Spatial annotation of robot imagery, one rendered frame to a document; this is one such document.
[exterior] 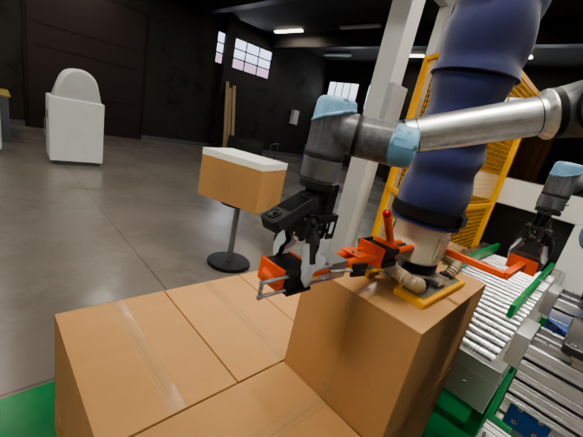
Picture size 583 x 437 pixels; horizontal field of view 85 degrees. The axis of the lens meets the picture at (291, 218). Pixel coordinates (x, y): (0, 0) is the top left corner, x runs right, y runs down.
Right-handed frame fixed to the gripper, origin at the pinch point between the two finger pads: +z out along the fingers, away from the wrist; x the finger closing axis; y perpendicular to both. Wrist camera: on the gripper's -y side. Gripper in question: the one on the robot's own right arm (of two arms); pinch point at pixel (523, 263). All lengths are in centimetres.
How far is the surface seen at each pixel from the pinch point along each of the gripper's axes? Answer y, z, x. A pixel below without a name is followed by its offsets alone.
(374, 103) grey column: -75, -55, -130
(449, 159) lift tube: 40, -28, -21
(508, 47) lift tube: 37, -58, -18
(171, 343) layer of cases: 89, 55, -72
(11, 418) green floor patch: 130, 110, -117
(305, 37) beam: -584, -279, -791
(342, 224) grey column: -76, 41, -129
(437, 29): -286, -179, -215
